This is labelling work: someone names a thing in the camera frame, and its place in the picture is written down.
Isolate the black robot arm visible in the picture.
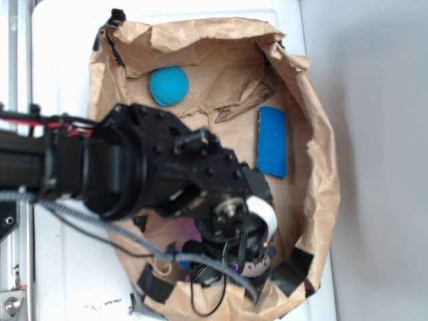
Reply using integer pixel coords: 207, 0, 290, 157
1, 104, 278, 286

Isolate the blue textured ball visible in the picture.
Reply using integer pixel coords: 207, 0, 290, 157
149, 66, 189, 106

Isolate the gray braided cable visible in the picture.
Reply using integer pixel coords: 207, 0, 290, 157
0, 192, 260, 304

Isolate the aluminium frame rail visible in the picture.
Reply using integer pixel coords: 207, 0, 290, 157
1, 1, 35, 320

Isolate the white ribbon cable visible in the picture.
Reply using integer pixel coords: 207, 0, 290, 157
247, 195, 278, 237

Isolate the thin black cable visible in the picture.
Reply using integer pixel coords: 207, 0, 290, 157
43, 203, 228, 318

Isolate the black mounting plate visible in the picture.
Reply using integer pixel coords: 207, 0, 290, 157
0, 201, 19, 242

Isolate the blue sponge block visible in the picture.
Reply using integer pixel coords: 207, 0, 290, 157
257, 106, 287, 178

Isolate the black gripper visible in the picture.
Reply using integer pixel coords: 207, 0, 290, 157
182, 196, 278, 286

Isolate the brown paper bag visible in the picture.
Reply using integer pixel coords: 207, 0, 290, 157
88, 10, 340, 320

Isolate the white plastic tray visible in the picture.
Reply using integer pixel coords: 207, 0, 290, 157
31, 0, 338, 321

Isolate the gray plush animal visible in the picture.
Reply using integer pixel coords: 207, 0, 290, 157
241, 257, 271, 278

